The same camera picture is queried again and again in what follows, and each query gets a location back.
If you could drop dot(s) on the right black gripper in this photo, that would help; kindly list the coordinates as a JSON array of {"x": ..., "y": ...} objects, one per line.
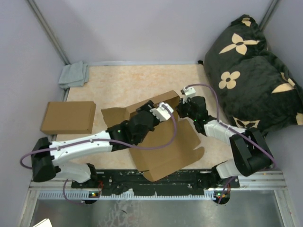
[{"x": 180, "y": 108}]

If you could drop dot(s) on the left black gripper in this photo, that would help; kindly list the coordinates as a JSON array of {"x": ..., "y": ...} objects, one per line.
[{"x": 146, "y": 107}]

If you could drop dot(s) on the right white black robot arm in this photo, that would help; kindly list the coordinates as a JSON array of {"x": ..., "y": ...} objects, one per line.
[{"x": 249, "y": 149}]

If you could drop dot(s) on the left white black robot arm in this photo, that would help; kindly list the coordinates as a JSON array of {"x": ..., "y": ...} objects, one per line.
[{"x": 53, "y": 159}]

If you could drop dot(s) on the small closed cardboard box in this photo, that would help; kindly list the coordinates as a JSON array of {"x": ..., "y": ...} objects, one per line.
[{"x": 74, "y": 117}]

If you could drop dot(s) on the black floral pillow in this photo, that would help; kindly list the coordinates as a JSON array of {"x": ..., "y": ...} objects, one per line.
[{"x": 255, "y": 88}]

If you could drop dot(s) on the grey folded cloth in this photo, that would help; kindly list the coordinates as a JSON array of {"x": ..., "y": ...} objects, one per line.
[{"x": 74, "y": 75}]

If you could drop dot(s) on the white paper corner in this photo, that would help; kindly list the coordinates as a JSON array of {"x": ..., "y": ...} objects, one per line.
[{"x": 44, "y": 223}]

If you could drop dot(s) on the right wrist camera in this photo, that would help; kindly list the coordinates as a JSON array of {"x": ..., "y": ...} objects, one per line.
[{"x": 188, "y": 93}]

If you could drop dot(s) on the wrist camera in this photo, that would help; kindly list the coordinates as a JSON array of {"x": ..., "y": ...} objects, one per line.
[
  {"x": 188, "y": 93},
  {"x": 163, "y": 112}
]

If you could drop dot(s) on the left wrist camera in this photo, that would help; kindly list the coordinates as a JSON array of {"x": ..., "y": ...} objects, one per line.
[{"x": 163, "y": 112}]

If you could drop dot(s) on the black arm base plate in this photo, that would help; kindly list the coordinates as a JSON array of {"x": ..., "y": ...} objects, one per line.
[{"x": 180, "y": 183}]

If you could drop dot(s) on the aluminium frame rail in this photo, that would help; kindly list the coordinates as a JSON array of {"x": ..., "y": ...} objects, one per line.
[{"x": 263, "y": 181}]

